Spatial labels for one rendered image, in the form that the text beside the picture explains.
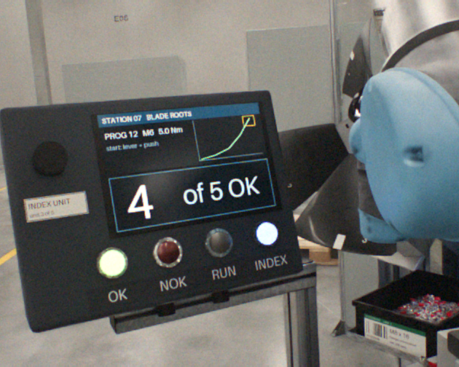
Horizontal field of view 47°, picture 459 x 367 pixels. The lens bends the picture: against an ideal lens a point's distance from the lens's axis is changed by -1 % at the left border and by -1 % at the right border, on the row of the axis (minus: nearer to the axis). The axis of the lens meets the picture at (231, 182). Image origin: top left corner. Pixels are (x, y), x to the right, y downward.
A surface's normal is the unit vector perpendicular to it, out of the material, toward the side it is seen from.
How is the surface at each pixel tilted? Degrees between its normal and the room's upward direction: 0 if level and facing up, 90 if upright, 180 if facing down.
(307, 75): 90
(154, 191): 75
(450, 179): 100
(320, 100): 90
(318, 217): 52
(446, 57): 43
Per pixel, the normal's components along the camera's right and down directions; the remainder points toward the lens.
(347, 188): -0.23, -0.48
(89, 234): 0.39, -0.14
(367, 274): -0.91, 0.13
